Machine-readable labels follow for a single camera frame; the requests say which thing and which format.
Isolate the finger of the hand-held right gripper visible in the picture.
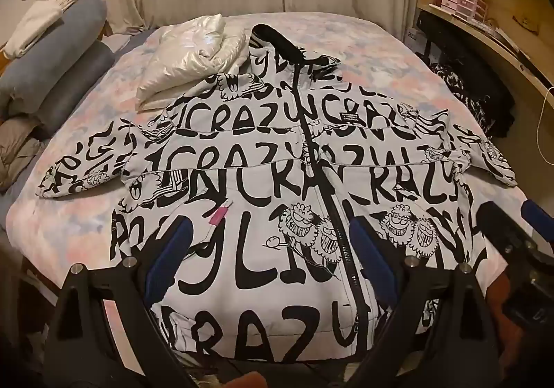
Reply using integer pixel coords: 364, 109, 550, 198
520, 198, 554, 237
476, 201, 554, 285

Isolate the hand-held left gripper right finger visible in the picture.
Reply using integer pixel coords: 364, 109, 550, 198
342, 218, 515, 388

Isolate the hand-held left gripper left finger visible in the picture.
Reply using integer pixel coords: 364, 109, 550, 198
41, 215, 195, 388

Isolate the black and white printed jacket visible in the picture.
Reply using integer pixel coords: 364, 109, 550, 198
38, 24, 520, 341

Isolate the black white-patterned garment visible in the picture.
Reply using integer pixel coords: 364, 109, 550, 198
426, 61, 517, 140

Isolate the grey duvet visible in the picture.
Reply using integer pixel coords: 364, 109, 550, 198
0, 115, 49, 194

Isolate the pastel patterned bed blanket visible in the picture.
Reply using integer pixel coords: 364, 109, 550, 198
6, 13, 537, 328

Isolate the blue-grey pillow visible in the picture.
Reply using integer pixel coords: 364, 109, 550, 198
0, 39, 117, 123
0, 0, 109, 81

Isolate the pink drawer organizer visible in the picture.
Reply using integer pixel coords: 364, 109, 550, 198
439, 0, 482, 22

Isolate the white folded cloth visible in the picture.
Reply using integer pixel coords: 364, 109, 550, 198
2, 0, 79, 60

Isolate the white cable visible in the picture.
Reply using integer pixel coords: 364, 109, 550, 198
534, 87, 554, 146

